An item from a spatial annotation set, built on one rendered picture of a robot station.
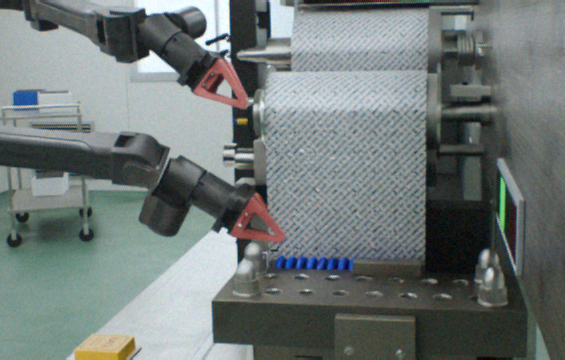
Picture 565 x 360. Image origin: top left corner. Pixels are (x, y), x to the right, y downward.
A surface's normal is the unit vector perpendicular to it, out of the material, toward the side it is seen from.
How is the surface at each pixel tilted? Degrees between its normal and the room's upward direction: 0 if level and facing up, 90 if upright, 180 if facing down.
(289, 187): 90
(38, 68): 90
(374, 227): 90
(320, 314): 90
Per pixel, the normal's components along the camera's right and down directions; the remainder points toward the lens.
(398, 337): -0.19, 0.18
